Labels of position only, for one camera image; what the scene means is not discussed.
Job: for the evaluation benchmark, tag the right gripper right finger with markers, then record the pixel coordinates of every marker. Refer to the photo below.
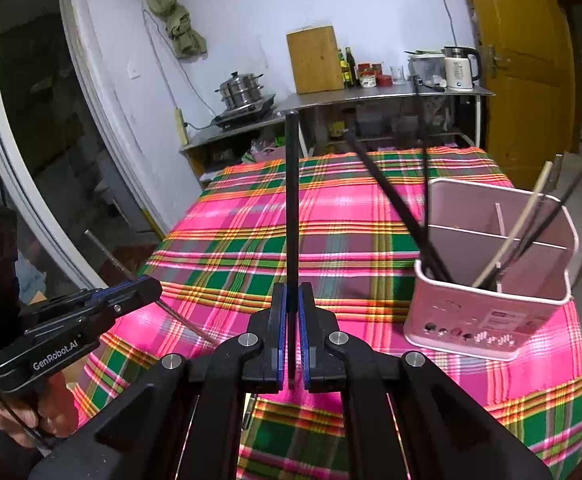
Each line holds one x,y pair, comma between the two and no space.
334,361

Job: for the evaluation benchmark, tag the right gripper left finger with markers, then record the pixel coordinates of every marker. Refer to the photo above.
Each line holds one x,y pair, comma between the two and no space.
251,362

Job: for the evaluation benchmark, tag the black chopstick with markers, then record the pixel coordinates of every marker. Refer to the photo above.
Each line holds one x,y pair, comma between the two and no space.
292,128
420,234
532,229
424,144

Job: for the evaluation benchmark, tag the cream wooden chopstick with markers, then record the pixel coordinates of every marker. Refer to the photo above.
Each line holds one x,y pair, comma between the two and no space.
517,227

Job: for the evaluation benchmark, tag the metal kitchen shelf table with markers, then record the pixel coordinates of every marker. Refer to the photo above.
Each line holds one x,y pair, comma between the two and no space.
387,118

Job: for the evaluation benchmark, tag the person's left hand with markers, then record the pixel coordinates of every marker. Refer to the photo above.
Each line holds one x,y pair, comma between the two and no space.
55,414

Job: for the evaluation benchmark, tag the pink plaid tablecloth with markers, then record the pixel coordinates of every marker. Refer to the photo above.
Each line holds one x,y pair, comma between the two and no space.
219,264

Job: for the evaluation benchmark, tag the pink plastic utensil holder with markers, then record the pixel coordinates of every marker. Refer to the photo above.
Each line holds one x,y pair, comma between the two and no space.
507,252

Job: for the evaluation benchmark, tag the low metal side shelf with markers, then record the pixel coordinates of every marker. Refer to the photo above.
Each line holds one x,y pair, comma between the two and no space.
214,149

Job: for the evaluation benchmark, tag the induction cooktop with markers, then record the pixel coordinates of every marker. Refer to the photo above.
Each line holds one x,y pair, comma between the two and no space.
246,114

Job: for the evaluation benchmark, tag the stainless steel steamer pot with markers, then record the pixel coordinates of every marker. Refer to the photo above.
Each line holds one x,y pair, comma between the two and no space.
240,90

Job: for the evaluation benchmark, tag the dark sauce bottle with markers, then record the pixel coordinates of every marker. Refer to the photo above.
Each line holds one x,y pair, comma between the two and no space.
352,66

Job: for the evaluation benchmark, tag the red lidded jar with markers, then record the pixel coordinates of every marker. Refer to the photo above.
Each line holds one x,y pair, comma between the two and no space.
367,75

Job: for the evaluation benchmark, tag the wooden cutting board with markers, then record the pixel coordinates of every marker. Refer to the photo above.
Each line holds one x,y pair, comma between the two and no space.
315,60

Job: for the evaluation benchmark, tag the white electric kettle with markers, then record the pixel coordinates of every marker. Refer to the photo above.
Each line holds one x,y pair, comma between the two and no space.
463,67

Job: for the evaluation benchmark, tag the green hanging cloth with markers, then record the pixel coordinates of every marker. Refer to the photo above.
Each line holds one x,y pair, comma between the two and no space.
186,41

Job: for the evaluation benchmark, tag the yellow wooden door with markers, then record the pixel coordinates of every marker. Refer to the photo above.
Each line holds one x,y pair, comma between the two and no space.
528,62

